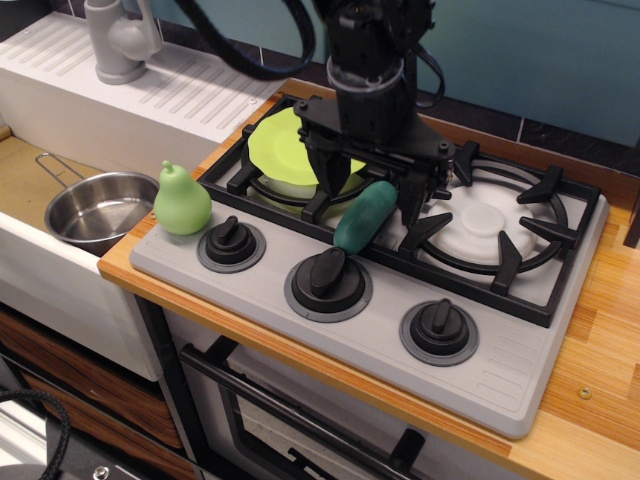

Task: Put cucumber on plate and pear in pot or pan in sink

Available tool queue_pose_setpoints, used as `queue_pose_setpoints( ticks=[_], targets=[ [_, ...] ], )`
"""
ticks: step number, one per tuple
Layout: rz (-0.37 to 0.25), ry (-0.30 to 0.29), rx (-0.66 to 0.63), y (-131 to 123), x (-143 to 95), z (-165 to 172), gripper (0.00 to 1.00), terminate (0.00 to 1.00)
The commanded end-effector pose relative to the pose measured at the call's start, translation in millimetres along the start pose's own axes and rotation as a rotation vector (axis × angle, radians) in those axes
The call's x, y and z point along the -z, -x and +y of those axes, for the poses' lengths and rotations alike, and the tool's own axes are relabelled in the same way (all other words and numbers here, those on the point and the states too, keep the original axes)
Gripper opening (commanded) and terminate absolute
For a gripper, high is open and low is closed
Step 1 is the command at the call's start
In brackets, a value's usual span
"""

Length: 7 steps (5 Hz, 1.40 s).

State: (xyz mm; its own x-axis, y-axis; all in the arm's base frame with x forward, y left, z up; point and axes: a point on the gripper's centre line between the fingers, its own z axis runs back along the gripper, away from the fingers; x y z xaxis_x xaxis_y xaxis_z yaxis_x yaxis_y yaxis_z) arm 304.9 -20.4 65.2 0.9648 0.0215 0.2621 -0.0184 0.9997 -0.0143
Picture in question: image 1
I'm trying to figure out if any light green plastic plate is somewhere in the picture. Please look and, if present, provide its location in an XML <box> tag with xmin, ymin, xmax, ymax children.
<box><xmin>247</xmin><ymin>107</ymin><xmax>368</xmax><ymax>186</ymax></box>

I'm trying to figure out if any light green toy pear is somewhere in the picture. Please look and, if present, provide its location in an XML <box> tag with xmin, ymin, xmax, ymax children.
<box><xmin>154</xmin><ymin>160</ymin><xmax>212</xmax><ymax>235</ymax></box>

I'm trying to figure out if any grey toy faucet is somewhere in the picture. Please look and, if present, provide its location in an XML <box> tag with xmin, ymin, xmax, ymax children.
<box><xmin>84</xmin><ymin>0</ymin><xmax>162</xmax><ymax>85</ymax></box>

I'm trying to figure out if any black middle stove knob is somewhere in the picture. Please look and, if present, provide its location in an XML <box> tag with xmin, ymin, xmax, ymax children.
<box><xmin>284</xmin><ymin>247</ymin><xmax>373</xmax><ymax>323</ymax></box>

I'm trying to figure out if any white right burner cap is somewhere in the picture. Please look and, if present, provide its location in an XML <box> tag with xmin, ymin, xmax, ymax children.
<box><xmin>424</xmin><ymin>172</ymin><xmax>555</xmax><ymax>266</ymax></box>

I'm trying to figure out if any black burner grate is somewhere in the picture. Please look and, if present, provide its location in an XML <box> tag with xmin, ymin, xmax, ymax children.
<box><xmin>356</xmin><ymin>138</ymin><xmax>603</xmax><ymax>330</ymax></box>
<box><xmin>196</xmin><ymin>94</ymin><xmax>426</xmax><ymax>252</ymax></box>

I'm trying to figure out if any wood grain drawer front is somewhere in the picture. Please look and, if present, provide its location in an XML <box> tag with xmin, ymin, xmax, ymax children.
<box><xmin>1</xmin><ymin>305</ymin><xmax>199</xmax><ymax>479</ymax></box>

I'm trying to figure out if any black right stove knob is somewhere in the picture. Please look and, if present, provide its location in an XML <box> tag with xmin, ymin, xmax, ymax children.
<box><xmin>399</xmin><ymin>298</ymin><xmax>479</xmax><ymax>367</ymax></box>

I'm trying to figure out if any black stove knob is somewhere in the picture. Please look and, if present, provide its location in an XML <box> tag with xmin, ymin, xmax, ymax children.
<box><xmin>399</xmin><ymin>298</ymin><xmax>479</xmax><ymax>367</ymax></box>
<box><xmin>284</xmin><ymin>247</ymin><xmax>373</xmax><ymax>323</ymax></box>
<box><xmin>197</xmin><ymin>215</ymin><xmax>266</xmax><ymax>274</ymax></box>

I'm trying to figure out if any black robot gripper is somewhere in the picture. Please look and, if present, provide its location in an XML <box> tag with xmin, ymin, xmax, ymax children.
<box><xmin>294</xmin><ymin>58</ymin><xmax>455</xmax><ymax>226</ymax></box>

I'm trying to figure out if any black braided cable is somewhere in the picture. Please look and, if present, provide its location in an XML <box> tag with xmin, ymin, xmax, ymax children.
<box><xmin>0</xmin><ymin>388</ymin><xmax>72</xmax><ymax>480</ymax></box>

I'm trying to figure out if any white toy sink unit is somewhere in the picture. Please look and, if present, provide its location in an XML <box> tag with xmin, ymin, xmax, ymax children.
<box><xmin>1</xmin><ymin>13</ymin><xmax>279</xmax><ymax>381</ymax></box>

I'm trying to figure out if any white left burner cap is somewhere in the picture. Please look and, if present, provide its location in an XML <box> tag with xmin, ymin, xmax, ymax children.
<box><xmin>249</xmin><ymin>172</ymin><xmax>371</xmax><ymax>221</ymax></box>

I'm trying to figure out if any small stainless steel pot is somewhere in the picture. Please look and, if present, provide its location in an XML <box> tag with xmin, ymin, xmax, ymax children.
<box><xmin>44</xmin><ymin>172</ymin><xmax>159</xmax><ymax>257</ymax></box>

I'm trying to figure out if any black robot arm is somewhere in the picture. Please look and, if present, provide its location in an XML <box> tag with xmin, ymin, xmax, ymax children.
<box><xmin>294</xmin><ymin>1</ymin><xmax>456</xmax><ymax>227</ymax></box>

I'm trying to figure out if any toy oven door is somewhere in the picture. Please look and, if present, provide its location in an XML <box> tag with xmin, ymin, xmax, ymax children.
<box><xmin>167</xmin><ymin>313</ymin><xmax>514</xmax><ymax>479</ymax></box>

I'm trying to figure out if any black left stove knob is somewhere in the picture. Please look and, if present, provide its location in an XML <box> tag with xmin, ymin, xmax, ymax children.
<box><xmin>197</xmin><ymin>215</ymin><xmax>266</xmax><ymax>274</ymax></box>

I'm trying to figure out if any black right burner grate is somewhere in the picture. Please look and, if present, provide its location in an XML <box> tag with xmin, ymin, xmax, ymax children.
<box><xmin>356</xmin><ymin>138</ymin><xmax>603</xmax><ymax>330</ymax></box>

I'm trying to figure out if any black oven door handle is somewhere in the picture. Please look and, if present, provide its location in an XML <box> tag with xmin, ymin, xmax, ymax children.
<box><xmin>179</xmin><ymin>344</ymin><xmax>425</xmax><ymax>479</ymax></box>

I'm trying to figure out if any black left burner grate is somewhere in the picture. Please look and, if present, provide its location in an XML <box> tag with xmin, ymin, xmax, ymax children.
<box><xmin>196</xmin><ymin>94</ymin><xmax>426</xmax><ymax>252</ymax></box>

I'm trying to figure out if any dark green toy cucumber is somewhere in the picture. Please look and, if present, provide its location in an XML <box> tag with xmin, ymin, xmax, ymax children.
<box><xmin>333</xmin><ymin>181</ymin><xmax>398</xmax><ymax>255</ymax></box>

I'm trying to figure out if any black corrugated cable hose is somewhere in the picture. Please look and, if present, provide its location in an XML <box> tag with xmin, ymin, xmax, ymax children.
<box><xmin>171</xmin><ymin>0</ymin><xmax>319</xmax><ymax>81</ymax></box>

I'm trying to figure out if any white burner cap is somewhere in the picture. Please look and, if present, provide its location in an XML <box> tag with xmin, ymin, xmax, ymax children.
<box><xmin>424</xmin><ymin>172</ymin><xmax>555</xmax><ymax>266</ymax></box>
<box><xmin>249</xmin><ymin>172</ymin><xmax>371</xmax><ymax>221</ymax></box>

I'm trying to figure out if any grey toy stove top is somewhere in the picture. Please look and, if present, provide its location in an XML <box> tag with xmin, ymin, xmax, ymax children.
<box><xmin>128</xmin><ymin>134</ymin><xmax>611</xmax><ymax>441</ymax></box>

